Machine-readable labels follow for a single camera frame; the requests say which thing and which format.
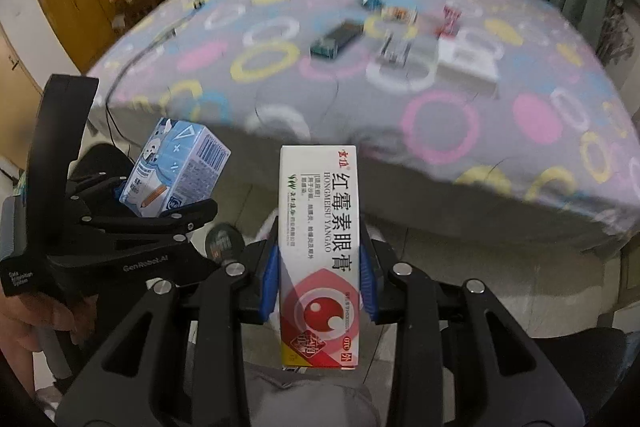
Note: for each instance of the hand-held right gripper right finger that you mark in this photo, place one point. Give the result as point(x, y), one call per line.
point(367, 279)

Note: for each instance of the white flat box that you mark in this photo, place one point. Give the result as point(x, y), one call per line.
point(467, 62)

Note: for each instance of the blue milk carton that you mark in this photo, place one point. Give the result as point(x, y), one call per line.
point(175, 167)

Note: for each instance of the floral cloth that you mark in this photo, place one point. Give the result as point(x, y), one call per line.
point(615, 27)

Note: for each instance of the grey blanket coloured rings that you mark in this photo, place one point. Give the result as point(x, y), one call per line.
point(300, 97)

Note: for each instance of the clear plastic wrapper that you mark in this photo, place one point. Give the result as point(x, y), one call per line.
point(395, 49)

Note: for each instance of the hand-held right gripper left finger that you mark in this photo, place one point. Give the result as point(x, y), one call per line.
point(270, 279)

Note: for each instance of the teal box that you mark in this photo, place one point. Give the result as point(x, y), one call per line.
point(334, 39)

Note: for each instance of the white medicine box red eye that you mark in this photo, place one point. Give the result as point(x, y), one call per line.
point(320, 232)

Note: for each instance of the dark can red label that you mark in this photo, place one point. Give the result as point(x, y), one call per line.
point(225, 243)

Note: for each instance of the beige bed base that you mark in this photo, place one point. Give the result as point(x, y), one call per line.
point(500, 282)

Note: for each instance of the white packet orange print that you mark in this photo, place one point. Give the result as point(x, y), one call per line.
point(400, 13)

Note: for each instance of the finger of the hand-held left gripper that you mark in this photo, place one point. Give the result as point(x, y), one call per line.
point(97, 184)
point(165, 221)

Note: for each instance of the small blue packet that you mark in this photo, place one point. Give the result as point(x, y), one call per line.
point(372, 0)

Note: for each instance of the person's left hand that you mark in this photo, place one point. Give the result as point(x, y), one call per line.
point(30, 322)

